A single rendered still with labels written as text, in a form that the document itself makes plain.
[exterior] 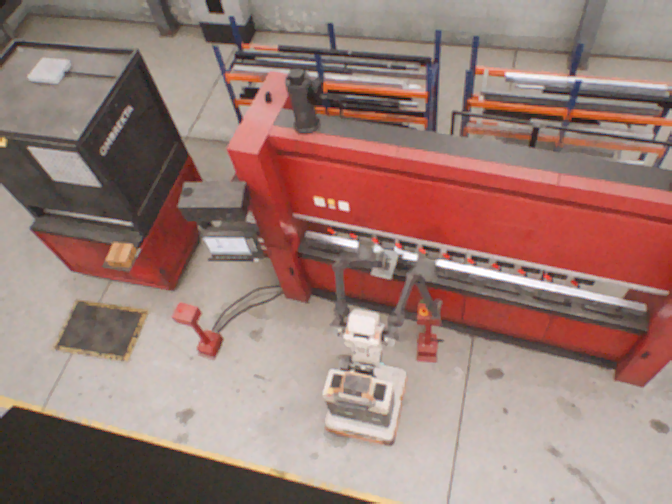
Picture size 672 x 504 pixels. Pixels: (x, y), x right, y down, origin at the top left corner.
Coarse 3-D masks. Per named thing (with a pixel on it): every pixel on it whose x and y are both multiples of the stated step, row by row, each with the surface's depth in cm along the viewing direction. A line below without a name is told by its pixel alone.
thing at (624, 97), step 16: (512, 80) 533; (528, 80) 529; (544, 80) 524; (560, 80) 520; (592, 80) 516; (608, 80) 513; (496, 96) 520; (512, 96) 515; (528, 96) 511; (544, 96) 511; (560, 96) 511; (592, 96) 507; (608, 96) 502; (624, 96) 500; (640, 96) 498; (656, 96) 495; (624, 112) 497; (640, 112) 493; (656, 112) 489
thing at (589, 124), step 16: (496, 112) 558; (512, 112) 554; (608, 112) 543; (496, 128) 551; (512, 128) 548; (544, 128) 543; (576, 128) 533; (592, 128) 531; (608, 128) 529; (640, 144) 521; (656, 144) 518
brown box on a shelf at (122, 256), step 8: (112, 248) 521; (120, 248) 519; (128, 248) 518; (136, 248) 531; (112, 256) 515; (120, 256) 514; (128, 256) 515; (136, 256) 526; (104, 264) 525; (112, 264) 519; (120, 264) 516; (128, 264) 516; (128, 272) 518
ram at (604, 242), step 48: (288, 192) 465; (336, 192) 443; (384, 192) 423; (432, 192) 405; (480, 192) 389; (432, 240) 456; (480, 240) 435; (528, 240) 415; (576, 240) 398; (624, 240) 381
